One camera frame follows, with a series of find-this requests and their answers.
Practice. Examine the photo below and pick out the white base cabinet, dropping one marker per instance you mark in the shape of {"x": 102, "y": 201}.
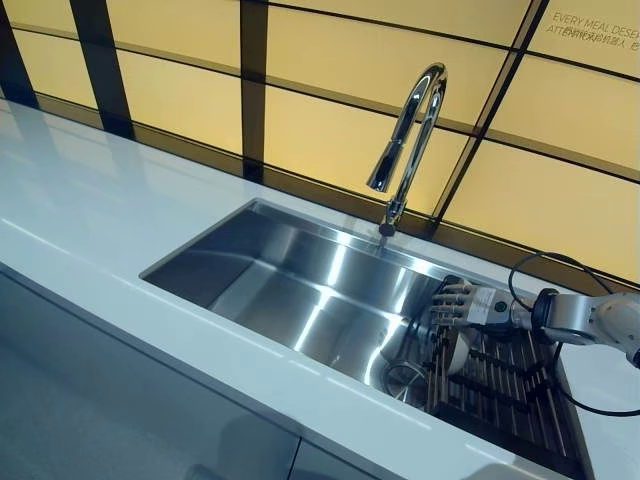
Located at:
{"x": 125, "y": 400}

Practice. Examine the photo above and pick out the chrome gooseneck faucet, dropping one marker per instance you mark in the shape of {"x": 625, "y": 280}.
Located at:
{"x": 415, "y": 150}

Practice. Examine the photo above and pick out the small cream plate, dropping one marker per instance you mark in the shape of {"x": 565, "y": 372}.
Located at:
{"x": 461, "y": 352}

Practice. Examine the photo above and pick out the round steel sink strainer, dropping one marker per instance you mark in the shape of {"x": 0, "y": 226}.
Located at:
{"x": 405, "y": 382}

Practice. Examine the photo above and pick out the robot right hand dark palm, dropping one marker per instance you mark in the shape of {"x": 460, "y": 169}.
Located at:
{"x": 475, "y": 307}

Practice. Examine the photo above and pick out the black sink drying rack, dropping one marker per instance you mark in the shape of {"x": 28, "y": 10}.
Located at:
{"x": 500, "y": 395}

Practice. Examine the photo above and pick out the stainless steel sink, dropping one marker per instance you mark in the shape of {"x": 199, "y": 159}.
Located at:
{"x": 280, "y": 290}

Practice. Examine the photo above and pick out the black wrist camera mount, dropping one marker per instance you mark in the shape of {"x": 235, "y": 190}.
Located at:
{"x": 542, "y": 312}

